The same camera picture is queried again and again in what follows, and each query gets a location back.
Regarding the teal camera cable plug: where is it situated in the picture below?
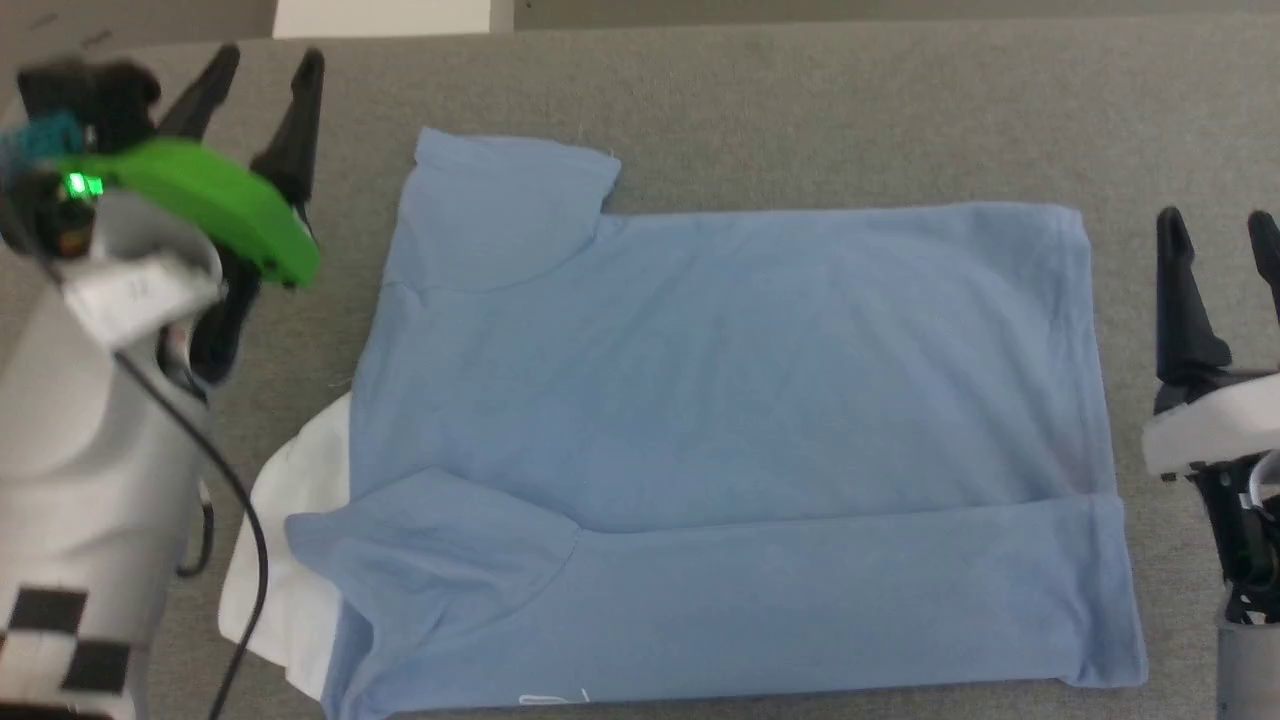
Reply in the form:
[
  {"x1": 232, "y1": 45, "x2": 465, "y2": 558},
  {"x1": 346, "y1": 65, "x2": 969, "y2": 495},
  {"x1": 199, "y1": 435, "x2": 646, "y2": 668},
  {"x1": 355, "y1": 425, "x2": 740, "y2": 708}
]
[{"x1": 0, "y1": 113, "x2": 89, "y2": 169}]

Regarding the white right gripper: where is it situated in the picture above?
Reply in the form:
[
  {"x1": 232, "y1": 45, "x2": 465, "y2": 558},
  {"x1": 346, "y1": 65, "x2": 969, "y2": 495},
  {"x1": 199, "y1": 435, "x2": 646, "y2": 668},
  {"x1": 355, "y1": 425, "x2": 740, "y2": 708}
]
[{"x1": 1141, "y1": 206, "x2": 1280, "y2": 480}]

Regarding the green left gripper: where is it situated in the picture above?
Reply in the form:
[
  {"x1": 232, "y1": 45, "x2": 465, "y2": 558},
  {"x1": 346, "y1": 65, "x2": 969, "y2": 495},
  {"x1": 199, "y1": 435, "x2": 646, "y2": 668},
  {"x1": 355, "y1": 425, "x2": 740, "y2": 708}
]
[{"x1": 58, "y1": 44, "x2": 327, "y2": 288}]

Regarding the light blue polo shirt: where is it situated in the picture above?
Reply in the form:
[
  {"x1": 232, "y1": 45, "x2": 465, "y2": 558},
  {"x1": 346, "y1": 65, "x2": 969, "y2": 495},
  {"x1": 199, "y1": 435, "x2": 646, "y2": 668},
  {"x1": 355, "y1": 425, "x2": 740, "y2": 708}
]
[{"x1": 218, "y1": 127, "x2": 1149, "y2": 720}]

